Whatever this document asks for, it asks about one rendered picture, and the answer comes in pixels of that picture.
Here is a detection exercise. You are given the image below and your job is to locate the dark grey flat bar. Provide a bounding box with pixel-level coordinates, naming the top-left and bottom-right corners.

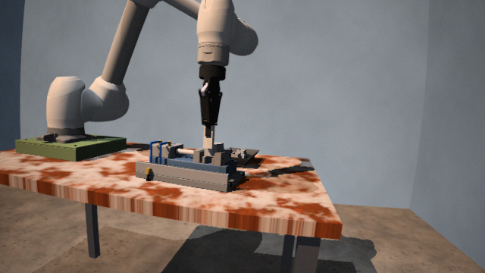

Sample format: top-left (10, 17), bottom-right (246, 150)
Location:
top-left (202, 156), bottom-right (213, 164)

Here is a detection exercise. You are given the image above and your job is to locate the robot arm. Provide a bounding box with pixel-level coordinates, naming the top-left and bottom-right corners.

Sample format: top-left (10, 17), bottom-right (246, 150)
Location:
top-left (36, 0), bottom-right (258, 143)

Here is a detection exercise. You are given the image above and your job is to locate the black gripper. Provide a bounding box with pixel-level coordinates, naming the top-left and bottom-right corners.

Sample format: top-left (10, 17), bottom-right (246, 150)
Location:
top-left (199, 64), bottom-right (226, 149)

